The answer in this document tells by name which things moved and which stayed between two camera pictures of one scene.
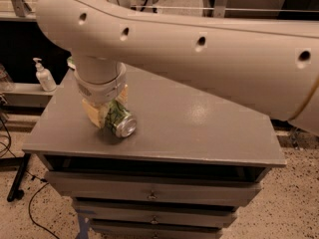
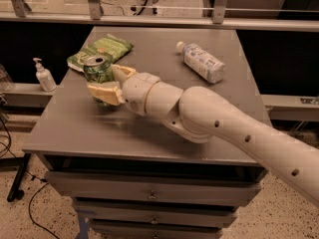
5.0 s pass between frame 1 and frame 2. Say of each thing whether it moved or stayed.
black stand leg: stayed
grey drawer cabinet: stayed
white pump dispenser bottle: stayed
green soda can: moved
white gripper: moved
